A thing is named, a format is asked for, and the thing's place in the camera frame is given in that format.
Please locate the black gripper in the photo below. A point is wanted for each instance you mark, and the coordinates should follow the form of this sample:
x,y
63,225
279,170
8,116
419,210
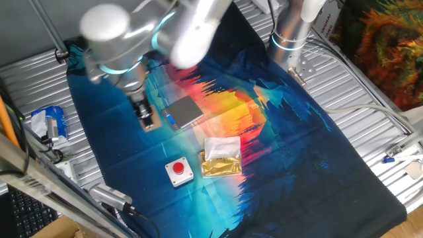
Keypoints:
x,y
140,104

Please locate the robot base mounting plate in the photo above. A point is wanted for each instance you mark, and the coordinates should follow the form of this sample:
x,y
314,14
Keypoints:
x,y
305,66

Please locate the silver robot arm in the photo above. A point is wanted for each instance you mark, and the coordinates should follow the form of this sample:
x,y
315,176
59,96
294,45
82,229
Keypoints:
x,y
132,33

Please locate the silver digital scale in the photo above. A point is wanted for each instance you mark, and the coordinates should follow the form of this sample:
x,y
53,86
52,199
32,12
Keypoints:
x,y
185,110

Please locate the gold tissue packet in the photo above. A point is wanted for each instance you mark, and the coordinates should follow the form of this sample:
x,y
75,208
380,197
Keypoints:
x,y
221,165

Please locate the blue tissue pack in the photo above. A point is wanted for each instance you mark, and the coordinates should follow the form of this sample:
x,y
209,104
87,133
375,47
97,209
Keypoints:
x,y
56,114

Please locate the grey metal pole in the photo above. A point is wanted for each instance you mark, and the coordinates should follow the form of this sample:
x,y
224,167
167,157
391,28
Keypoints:
x,y
46,23

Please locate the brown cardboard box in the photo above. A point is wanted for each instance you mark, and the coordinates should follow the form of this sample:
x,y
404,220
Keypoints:
x,y
59,229

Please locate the orange stick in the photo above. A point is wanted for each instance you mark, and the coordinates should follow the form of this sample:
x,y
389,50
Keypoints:
x,y
6,122

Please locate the black keyboard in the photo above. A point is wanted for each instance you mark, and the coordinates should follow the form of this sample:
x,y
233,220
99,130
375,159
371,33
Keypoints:
x,y
29,215

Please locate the colourful sunset forest cloth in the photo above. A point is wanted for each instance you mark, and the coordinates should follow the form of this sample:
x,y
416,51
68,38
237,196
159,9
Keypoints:
x,y
297,165

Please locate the white printed sign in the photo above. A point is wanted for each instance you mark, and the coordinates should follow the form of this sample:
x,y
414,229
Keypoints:
x,y
325,23

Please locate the orange green painted cloth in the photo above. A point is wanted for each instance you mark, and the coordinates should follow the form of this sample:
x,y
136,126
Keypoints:
x,y
380,49

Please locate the blue capped white pen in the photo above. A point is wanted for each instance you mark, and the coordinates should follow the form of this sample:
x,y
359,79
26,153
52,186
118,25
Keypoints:
x,y
389,160

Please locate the white paper tag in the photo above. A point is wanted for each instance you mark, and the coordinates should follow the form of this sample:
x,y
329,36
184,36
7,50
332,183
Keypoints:
x,y
413,170

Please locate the red button switch box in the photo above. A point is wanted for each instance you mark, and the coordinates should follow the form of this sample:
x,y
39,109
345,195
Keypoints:
x,y
185,176

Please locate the silver ribbed camera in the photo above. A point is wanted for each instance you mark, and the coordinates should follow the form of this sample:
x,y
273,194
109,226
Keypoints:
x,y
109,195

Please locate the silver camera on mount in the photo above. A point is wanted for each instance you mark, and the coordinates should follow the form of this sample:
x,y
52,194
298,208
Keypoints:
x,y
52,127

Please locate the aluminium frame bar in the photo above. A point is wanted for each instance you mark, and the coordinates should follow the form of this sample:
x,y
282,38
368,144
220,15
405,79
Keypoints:
x,y
39,180

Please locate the small metal bracket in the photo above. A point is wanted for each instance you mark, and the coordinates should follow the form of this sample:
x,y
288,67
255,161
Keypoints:
x,y
393,151

